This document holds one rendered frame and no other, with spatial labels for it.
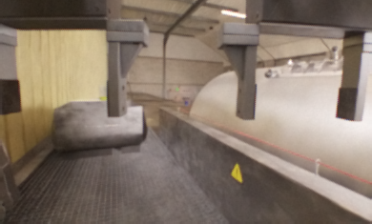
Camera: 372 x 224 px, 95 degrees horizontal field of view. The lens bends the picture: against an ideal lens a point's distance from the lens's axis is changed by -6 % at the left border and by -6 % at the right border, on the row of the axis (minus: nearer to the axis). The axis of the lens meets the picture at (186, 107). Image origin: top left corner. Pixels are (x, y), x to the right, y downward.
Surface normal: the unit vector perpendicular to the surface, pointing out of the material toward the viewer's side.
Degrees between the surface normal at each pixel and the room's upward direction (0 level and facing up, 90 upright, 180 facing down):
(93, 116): 90
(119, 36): 90
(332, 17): 90
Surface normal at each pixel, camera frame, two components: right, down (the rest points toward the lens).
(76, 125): 0.41, 0.12
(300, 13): 0.03, 0.12
